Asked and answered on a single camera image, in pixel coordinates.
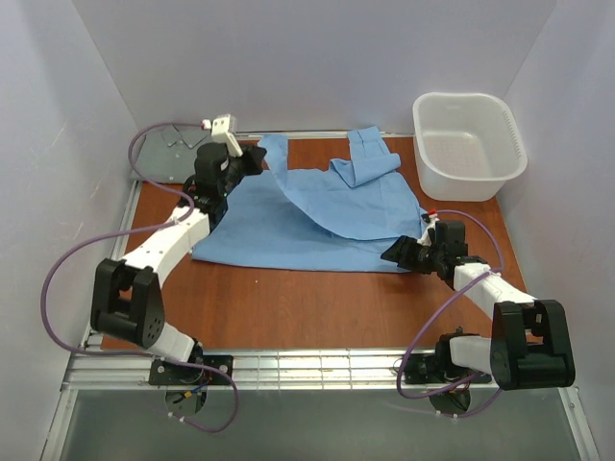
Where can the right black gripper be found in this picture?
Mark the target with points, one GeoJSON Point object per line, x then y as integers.
{"type": "Point", "coordinates": [414, 254]}

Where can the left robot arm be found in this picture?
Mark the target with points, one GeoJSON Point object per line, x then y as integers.
{"type": "Point", "coordinates": [127, 301]}

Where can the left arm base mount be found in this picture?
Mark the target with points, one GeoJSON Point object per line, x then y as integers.
{"type": "Point", "coordinates": [163, 373]}

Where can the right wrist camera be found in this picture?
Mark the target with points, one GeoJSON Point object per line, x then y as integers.
{"type": "Point", "coordinates": [430, 218]}

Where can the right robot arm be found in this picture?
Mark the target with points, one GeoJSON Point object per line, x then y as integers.
{"type": "Point", "coordinates": [529, 346]}

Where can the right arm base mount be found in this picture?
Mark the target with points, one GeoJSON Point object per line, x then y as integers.
{"type": "Point", "coordinates": [422, 368]}

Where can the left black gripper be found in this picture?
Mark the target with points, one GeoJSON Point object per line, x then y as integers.
{"type": "Point", "coordinates": [245, 161]}

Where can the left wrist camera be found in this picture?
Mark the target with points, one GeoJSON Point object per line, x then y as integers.
{"type": "Point", "coordinates": [222, 130]}

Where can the folded grey shirt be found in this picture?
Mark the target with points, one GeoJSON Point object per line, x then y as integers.
{"type": "Point", "coordinates": [167, 154]}

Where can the white plastic basket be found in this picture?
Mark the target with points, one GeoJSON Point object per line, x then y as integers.
{"type": "Point", "coordinates": [466, 145]}

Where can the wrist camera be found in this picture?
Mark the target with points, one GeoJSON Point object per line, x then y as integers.
{"type": "Point", "coordinates": [222, 130]}
{"type": "Point", "coordinates": [430, 218]}

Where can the light blue long sleeve shirt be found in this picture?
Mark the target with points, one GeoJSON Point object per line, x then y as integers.
{"type": "Point", "coordinates": [336, 220]}

